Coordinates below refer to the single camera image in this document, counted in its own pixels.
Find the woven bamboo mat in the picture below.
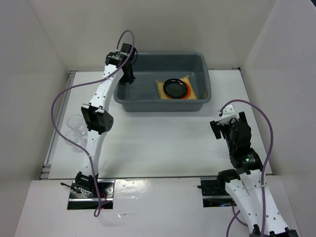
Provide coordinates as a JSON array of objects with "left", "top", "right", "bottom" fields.
[{"left": 156, "top": 76, "right": 198, "bottom": 100}]

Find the black round plate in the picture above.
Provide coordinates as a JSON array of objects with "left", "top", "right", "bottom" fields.
[{"left": 163, "top": 79, "right": 189, "bottom": 99}]

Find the orange round plate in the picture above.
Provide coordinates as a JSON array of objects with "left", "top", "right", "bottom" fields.
[{"left": 168, "top": 81, "right": 191, "bottom": 99}]

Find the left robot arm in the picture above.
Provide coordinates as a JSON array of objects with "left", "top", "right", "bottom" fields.
[{"left": 75, "top": 43, "right": 136, "bottom": 198}]

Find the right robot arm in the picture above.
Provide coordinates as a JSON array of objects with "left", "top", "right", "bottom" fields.
[{"left": 210, "top": 105, "right": 298, "bottom": 237}]

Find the grey plastic bin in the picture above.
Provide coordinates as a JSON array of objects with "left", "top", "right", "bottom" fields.
[{"left": 114, "top": 51, "right": 212, "bottom": 112}]

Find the clear glass dish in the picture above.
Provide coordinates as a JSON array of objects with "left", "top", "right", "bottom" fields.
[{"left": 67, "top": 115, "right": 87, "bottom": 134}]

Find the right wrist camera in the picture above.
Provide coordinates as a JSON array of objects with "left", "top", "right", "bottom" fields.
[{"left": 218, "top": 104, "right": 237, "bottom": 125}]

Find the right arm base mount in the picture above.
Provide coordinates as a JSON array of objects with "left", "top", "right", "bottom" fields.
[{"left": 197, "top": 176, "right": 233, "bottom": 207}]

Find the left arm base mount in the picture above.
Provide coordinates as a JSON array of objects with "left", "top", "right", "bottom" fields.
[{"left": 60, "top": 179, "right": 115, "bottom": 210}]

